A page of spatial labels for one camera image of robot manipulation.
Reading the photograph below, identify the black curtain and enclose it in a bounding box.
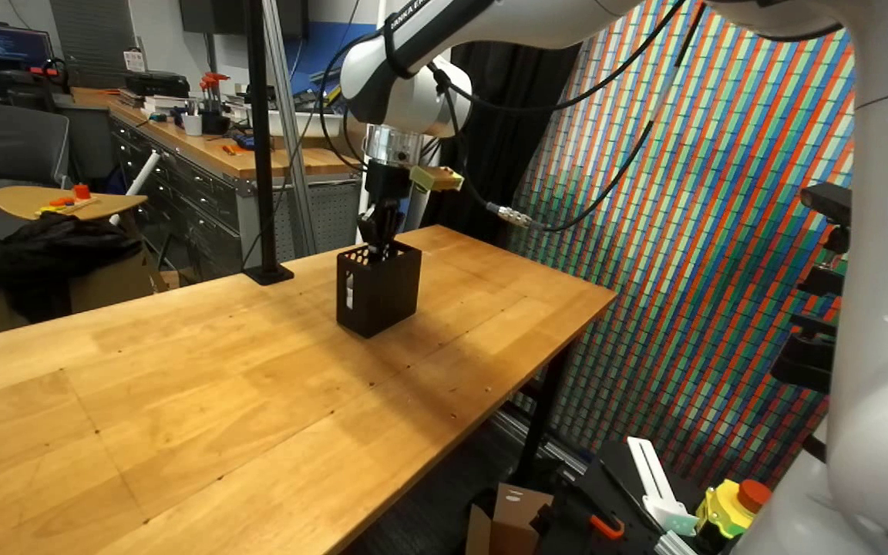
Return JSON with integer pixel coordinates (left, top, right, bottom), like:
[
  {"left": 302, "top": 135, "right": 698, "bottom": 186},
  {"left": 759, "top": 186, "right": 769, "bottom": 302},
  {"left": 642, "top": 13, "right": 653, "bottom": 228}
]
[{"left": 425, "top": 39, "right": 582, "bottom": 245}]

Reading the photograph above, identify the orange handled clamp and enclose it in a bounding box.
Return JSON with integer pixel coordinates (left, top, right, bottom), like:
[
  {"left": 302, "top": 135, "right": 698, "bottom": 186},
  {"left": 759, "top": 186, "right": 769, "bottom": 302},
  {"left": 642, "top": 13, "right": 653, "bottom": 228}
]
[{"left": 582, "top": 509, "right": 632, "bottom": 544}]

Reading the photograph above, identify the yellow red emergency stop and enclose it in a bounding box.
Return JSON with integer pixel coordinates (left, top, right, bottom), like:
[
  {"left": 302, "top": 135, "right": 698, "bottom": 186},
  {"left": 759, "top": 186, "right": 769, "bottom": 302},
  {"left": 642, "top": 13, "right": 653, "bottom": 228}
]
[{"left": 693, "top": 475, "right": 777, "bottom": 543}]

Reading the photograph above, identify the small orange object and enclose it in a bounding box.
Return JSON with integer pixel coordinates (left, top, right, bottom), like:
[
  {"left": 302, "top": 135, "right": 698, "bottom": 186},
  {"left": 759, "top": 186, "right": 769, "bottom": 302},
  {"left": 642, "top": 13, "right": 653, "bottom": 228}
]
[{"left": 60, "top": 183, "right": 96, "bottom": 208}]

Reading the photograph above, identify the black vertical pole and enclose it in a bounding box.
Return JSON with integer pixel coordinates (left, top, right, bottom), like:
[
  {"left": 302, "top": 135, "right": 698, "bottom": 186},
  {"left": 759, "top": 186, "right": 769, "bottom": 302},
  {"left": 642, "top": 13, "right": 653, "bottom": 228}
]
[{"left": 241, "top": 0, "right": 297, "bottom": 286}]

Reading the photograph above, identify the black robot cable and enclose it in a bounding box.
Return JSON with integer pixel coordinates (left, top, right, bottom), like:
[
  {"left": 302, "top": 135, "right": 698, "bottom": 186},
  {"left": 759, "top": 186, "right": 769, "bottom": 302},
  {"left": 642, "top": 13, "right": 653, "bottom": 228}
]
[{"left": 313, "top": 17, "right": 393, "bottom": 174}]

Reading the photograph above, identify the wooden workbench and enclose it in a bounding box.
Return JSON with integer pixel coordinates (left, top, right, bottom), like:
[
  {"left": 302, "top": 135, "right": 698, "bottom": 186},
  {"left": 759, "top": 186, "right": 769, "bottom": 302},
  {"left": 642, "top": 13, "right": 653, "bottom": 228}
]
[{"left": 72, "top": 87, "right": 363, "bottom": 273}]

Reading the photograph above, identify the lit computer monitor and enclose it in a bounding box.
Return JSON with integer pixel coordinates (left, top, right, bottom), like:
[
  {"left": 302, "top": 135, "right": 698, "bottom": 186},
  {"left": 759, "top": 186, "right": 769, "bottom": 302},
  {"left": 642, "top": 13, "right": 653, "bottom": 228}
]
[{"left": 0, "top": 13, "right": 55, "bottom": 71}]

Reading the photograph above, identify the black box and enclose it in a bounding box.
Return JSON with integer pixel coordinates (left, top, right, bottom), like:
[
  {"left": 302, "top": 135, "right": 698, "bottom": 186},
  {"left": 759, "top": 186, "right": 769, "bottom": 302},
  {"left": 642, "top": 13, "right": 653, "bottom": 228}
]
[{"left": 332, "top": 241, "right": 425, "bottom": 338}]

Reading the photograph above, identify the black bag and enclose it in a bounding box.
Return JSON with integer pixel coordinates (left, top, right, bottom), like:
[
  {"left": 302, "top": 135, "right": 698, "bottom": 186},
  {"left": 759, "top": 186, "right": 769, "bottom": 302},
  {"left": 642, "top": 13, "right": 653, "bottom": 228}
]
[{"left": 0, "top": 213, "right": 146, "bottom": 322}]

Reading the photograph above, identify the red tool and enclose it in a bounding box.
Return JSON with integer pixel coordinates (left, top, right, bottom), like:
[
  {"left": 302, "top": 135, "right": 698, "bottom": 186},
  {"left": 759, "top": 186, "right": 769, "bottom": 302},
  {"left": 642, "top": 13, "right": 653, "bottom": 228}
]
[{"left": 198, "top": 68, "right": 235, "bottom": 97}]

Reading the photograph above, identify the black cable with silver connector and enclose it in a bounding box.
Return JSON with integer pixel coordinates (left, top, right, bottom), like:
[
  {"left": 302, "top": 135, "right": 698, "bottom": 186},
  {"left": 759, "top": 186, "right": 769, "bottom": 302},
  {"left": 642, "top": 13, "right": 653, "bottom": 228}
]
[{"left": 425, "top": 0, "right": 698, "bottom": 234}]

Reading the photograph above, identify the small cardboard box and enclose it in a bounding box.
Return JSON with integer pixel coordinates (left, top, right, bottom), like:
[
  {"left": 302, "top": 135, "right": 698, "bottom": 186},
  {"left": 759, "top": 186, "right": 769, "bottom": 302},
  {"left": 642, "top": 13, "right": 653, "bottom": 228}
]
[{"left": 463, "top": 482, "right": 559, "bottom": 555}]

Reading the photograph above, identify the colourful striped curtain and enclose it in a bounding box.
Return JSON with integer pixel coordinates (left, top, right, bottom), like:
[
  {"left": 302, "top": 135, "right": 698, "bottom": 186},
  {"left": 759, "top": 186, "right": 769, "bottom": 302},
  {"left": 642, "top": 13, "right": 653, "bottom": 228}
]
[{"left": 510, "top": 0, "right": 860, "bottom": 488}]

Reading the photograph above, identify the white aluminium rail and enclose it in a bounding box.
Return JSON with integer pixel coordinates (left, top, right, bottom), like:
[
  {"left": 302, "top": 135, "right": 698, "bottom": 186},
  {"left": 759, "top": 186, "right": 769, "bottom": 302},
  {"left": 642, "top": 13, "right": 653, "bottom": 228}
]
[{"left": 622, "top": 435, "right": 701, "bottom": 540}]

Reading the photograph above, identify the round wooden stool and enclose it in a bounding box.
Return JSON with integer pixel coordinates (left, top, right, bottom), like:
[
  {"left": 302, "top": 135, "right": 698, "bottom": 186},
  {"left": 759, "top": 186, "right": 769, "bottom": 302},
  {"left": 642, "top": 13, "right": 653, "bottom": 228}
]
[{"left": 0, "top": 183, "right": 147, "bottom": 228}]

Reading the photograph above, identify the grey metal post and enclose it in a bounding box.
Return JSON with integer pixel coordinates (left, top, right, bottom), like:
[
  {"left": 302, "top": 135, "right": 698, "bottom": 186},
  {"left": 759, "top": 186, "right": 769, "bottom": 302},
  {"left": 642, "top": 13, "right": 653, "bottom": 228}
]
[{"left": 256, "top": 0, "right": 322, "bottom": 257}]

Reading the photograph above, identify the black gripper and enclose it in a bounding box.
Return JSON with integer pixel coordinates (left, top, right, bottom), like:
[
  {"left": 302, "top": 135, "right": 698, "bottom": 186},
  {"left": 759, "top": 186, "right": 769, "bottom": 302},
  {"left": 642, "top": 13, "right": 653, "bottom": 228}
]
[{"left": 359, "top": 161, "right": 414, "bottom": 260}]

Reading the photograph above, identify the thin white slanted bar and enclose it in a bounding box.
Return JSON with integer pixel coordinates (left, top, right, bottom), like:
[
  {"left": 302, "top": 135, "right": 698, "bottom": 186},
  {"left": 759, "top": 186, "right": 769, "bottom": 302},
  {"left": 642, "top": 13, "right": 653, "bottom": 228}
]
[{"left": 123, "top": 149, "right": 162, "bottom": 201}]

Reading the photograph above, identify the black office chair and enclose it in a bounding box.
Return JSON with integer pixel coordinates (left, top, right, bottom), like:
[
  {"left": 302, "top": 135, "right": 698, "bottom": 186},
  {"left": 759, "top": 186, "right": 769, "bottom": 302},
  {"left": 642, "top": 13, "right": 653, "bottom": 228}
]
[{"left": 0, "top": 102, "right": 73, "bottom": 242}]

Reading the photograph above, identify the black metal table leg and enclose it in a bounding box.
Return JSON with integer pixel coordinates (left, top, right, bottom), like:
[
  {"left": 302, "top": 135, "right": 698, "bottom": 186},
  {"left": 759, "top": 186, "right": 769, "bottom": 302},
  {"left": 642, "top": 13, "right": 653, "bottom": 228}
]
[{"left": 517, "top": 342, "right": 578, "bottom": 488}]

